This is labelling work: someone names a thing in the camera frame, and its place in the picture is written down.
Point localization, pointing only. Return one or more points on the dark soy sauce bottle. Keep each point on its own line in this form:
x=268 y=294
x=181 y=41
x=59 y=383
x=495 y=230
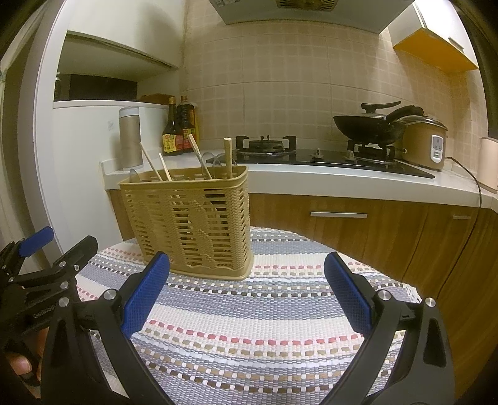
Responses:
x=171 y=136

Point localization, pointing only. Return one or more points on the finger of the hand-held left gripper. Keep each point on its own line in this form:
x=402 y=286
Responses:
x=74 y=257
x=37 y=241

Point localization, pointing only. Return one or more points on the black wok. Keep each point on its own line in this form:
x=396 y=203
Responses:
x=365 y=128

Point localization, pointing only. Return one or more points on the person's left hand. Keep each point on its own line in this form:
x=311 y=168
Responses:
x=19 y=364

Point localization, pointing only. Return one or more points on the brown bag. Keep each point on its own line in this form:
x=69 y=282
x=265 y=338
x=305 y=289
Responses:
x=155 y=99

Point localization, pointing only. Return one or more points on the tan plastic utensil basket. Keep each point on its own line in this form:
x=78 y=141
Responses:
x=186 y=226

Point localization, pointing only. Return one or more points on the wooden chopstick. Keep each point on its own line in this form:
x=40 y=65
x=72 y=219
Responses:
x=228 y=155
x=195 y=152
x=150 y=163
x=165 y=168

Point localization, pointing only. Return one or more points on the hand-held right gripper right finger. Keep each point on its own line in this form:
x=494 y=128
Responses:
x=348 y=296

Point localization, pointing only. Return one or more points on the white and orange wall cabinet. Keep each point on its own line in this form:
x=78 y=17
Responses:
x=432 y=43

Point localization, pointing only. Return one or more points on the black glass gas stove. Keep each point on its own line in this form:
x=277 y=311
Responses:
x=330 y=159

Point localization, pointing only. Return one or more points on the striped woven table mat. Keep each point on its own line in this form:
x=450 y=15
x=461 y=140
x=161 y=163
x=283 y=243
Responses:
x=249 y=311

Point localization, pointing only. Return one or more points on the white container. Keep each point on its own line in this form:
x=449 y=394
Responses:
x=490 y=163

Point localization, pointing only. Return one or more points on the white kitchen countertop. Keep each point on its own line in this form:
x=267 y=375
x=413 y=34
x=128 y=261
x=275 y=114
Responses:
x=311 y=177

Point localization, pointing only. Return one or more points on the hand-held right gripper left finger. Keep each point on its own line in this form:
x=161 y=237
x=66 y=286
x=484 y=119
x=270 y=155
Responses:
x=146 y=296

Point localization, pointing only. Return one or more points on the tan rice cooker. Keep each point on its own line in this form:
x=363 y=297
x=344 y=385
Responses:
x=422 y=142

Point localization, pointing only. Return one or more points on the grey canister with white lid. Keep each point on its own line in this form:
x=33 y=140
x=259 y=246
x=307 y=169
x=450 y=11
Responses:
x=129 y=138

